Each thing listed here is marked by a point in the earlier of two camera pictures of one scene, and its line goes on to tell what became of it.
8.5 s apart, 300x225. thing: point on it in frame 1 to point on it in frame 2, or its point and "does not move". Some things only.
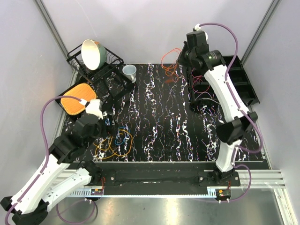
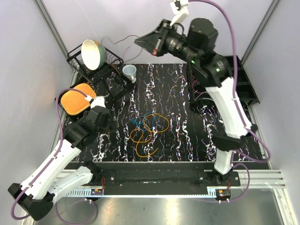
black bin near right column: (245, 89) does not move
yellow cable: (131, 146) to (150, 133)
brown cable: (127, 121) to (134, 35)
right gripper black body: (185, 59) to (171, 43)
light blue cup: (130, 71) does not move
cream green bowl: (93, 54) does not move
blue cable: (123, 140) to (138, 127)
